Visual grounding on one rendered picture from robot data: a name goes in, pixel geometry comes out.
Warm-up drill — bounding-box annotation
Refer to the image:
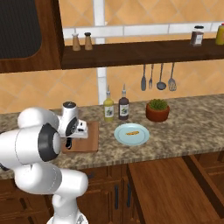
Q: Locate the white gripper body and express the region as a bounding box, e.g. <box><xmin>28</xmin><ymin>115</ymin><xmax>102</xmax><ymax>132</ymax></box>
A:
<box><xmin>59</xmin><ymin>128</ymin><xmax>89</xmax><ymax>140</ymax></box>

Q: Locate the wooden cutting board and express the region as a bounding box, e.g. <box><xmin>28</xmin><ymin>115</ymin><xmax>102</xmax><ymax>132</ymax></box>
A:
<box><xmin>61</xmin><ymin>121</ymin><xmax>101</xmax><ymax>154</ymax></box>

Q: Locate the wooden drawer front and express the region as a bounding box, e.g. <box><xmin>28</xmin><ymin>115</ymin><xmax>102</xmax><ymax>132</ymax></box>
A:
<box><xmin>78</xmin><ymin>164</ymin><xmax>129</xmax><ymax>179</ymax></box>

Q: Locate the orange meat piece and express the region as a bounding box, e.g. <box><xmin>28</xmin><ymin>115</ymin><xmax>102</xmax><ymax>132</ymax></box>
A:
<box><xmin>125</xmin><ymin>130</ymin><xmax>141</xmax><ymax>137</ymax></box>

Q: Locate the light blue plate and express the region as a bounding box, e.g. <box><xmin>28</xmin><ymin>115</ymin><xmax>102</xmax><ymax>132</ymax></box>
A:
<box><xmin>113</xmin><ymin>122</ymin><xmax>151</xmax><ymax>147</ymax></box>

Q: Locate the yellow-green oil bottle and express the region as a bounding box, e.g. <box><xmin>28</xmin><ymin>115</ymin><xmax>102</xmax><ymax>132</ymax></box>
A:
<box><xmin>103</xmin><ymin>85</ymin><xmax>116</xmax><ymax>123</ymax></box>

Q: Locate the dark brown sauce bottle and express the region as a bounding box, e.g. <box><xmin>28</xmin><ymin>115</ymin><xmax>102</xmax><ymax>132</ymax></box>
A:
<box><xmin>118</xmin><ymin>83</ymin><xmax>130</xmax><ymax>121</ymax></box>

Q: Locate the wide wooden cupboard door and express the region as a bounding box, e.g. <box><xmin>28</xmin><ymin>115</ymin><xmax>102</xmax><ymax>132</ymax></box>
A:
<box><xmin>76</xmin><ymin>176</ymin><xmax>124</xmax><ymax>224</ymax></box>

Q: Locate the green plant in terracotta pot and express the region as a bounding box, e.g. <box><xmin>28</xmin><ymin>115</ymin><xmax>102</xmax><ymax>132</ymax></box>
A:
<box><xmin>145</xmin><ymin>98</ymin><xmax>172</xmax><ymax>123</ymax></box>

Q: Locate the grey hanging spatula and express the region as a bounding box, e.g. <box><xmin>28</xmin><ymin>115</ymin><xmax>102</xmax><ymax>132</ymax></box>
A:
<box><xmin>140</xmin><ymin>64</ymin><xmax>147</xmax><ymax>92</ymax></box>

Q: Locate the grey hanging fork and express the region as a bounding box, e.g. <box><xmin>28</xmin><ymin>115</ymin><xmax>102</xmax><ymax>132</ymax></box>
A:
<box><xmin>148</xmin><ymin>64</ymin><xmax>155</xmax><ymax>90</ymax></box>

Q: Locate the brown shaker with pale cap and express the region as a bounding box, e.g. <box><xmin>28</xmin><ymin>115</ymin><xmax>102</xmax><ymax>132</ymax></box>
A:
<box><xmin>71</xmin><ymin>32</ymin><xmax>82</xmax><ymax>53</ymax></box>

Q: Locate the brown shaker with dark cap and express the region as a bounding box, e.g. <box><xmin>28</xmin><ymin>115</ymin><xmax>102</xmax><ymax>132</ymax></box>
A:
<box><xmin>83</xmin><ymin>31</ymin><xmax>94</xmax><ymax>52</ymax></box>

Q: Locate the narrow wooden cupboard door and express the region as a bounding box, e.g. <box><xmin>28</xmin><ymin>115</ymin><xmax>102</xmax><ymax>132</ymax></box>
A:
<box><xmin>122</xmin><ymin>174</ymin><xmax>142</xmax><ymax>224</ymax></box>

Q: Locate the grey hanging ladle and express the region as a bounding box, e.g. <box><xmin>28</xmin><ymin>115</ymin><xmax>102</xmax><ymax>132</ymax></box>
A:
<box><xmin>156</xmin><ymin>63</ymin><xmax>167</xmax><ymax>91</ymax></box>

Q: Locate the grey hanging slotted turner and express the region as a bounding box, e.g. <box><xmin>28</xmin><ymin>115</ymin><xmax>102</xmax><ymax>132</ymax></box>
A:
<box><xmin>167</xmin><ymin>62</ymin><xmax>178</xmax><ymax>93</ymax></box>

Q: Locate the wooden base cupboard run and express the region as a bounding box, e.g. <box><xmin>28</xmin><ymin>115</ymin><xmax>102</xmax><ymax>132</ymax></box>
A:
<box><xmin>194</xmin><ymin>150</ymin><xmax>224</xmax><ymax>200</ymax></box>

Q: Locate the dark spice jar white label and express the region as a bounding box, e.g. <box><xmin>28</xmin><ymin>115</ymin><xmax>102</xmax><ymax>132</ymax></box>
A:
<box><xmin>190</xmin><ymin>24</ymin><xmax>206</xmax><ymax>48</ymax></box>

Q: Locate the yellow mustard bottle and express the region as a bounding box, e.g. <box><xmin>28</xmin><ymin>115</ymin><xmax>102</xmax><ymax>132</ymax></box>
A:
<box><xmin>214</xmin><ymin>24</ymin><xmax>224</xmax><ymax>46</ymax></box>

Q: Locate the black cupboard door handle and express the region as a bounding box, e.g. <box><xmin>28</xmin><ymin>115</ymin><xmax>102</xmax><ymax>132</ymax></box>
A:
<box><xmin>126</xmin><ymin>181</ymin><xmax>132</xmax><ymax>209</ymax></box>
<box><xmin>114</xmin><ymin>184</ymin><xmax>120</xmax><ymax>211</ymax></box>

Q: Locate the dark wooden wall shelf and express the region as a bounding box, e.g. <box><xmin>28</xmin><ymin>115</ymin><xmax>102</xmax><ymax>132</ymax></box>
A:
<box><xmin>60</xmin><ymin>38</ymin><xmax>224</xmax><ymax>71</ymax></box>

